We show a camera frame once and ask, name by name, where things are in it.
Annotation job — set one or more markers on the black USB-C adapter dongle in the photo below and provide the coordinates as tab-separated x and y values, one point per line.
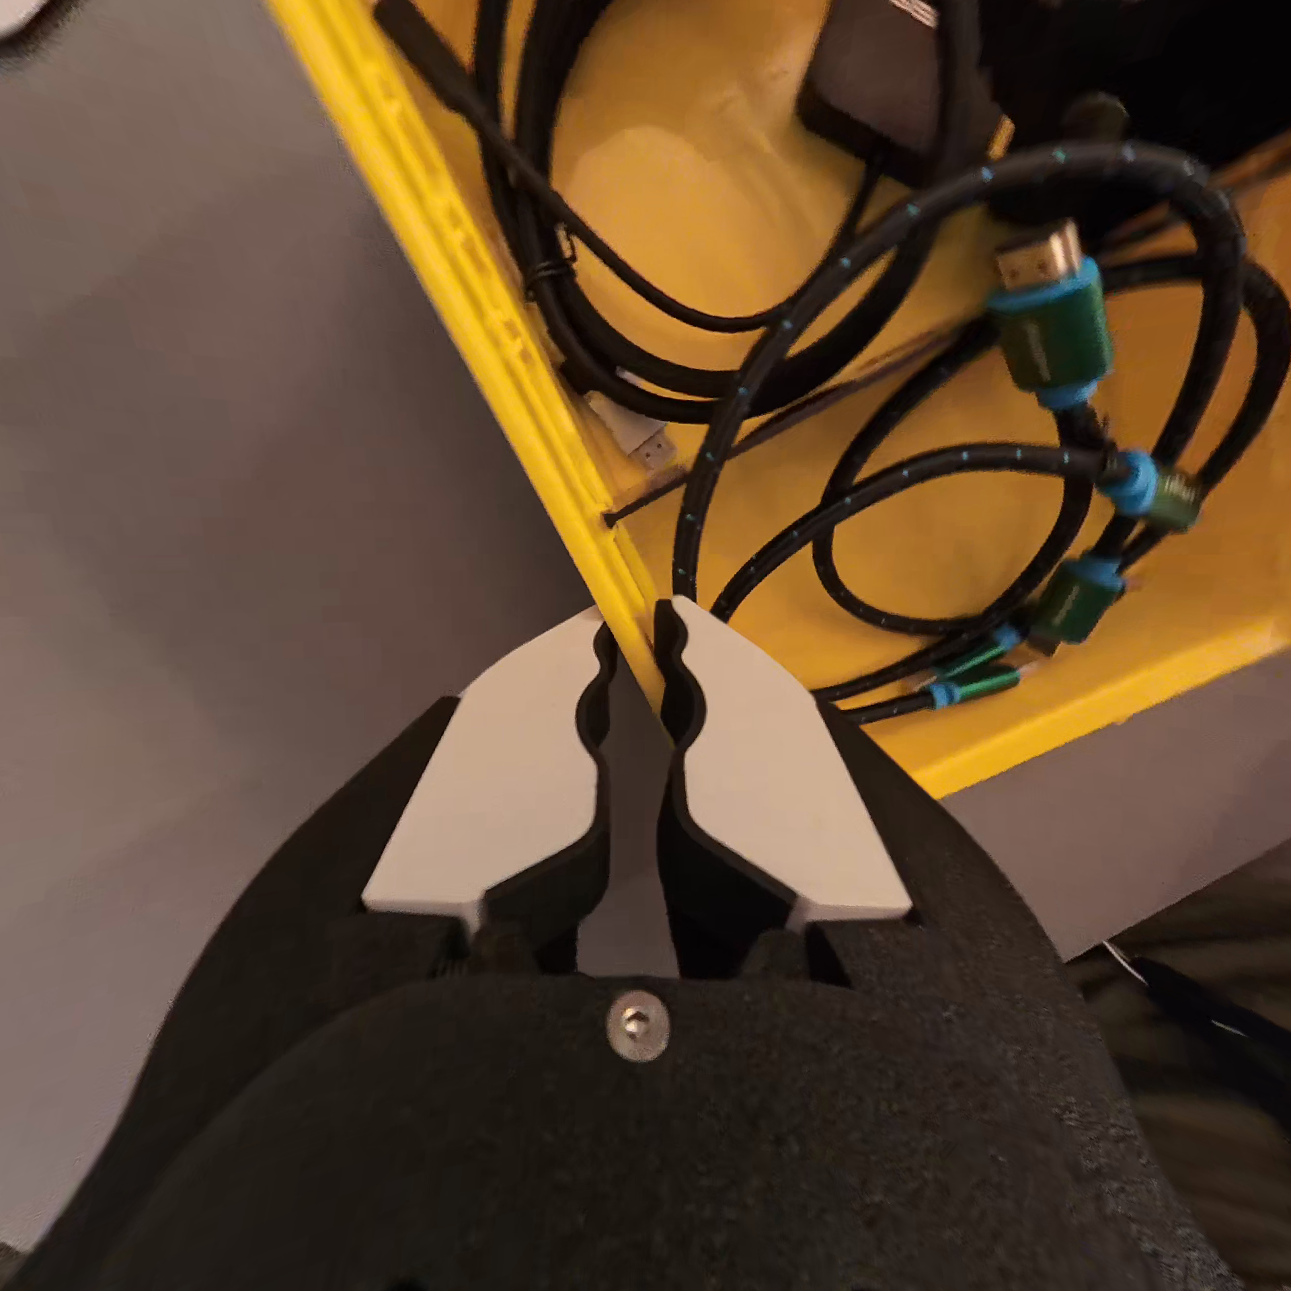
867	71

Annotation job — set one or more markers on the yellow plastic bin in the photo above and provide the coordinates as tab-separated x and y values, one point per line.
705	182

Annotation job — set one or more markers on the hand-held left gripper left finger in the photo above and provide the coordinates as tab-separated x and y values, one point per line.
493	796

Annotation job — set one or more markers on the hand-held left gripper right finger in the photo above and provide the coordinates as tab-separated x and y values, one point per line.
787	807

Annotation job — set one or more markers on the black clothing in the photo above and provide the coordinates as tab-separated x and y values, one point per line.
1190	1110

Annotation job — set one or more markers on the black bin divider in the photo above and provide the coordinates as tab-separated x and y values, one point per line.
646	501

